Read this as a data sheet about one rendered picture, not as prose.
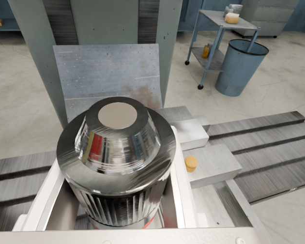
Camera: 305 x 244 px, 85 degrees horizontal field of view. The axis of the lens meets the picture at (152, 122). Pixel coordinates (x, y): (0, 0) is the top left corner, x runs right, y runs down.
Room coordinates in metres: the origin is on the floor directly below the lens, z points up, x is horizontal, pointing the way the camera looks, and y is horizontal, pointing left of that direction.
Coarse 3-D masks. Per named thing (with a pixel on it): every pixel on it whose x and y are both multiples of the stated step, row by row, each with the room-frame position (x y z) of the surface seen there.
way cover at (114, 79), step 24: (72, 48) 0.48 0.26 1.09; (96, 48) 0.50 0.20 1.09; (120, 48) 0.53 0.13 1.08; (144, 48) 0.56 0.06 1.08; (72, 72) 0.45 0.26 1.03; (96, 72) 0.47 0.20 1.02; (120, 72) 0.50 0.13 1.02; (144, 72) 0.52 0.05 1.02; (72, 96) 0.41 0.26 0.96; (96, 96) 0.43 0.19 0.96; (144, 96) 0.48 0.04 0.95
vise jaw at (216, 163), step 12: (216, 144) 0.22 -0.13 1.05; (204, 156) 0.18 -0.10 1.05; (216, 156) 0.19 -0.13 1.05; (228, 156) 0.19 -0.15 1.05; (204, 168) 0.16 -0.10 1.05; (216, 168) 0.16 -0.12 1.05; (228, 168) 0.16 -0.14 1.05; (240, 168) 0.17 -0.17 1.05; (192, 180) 0.13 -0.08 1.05; (204, 180) 0.14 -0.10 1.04; (216, 180) 0.15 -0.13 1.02
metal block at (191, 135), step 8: (192, 120) 0.25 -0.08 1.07; (176, 128) 0.22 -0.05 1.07; (184, 128) 0.22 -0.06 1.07; (192, 128) 0.23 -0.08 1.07; (200, 128) 0.23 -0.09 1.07; (184, 136) 0.20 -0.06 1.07; (192, 136) 0.21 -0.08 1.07; (200, 136) 0.21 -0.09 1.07; (208, 136) 0.21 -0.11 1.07; (184, 144) 0.19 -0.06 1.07; (192, 144) 0.20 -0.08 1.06; (200, 144) 0.20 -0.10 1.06
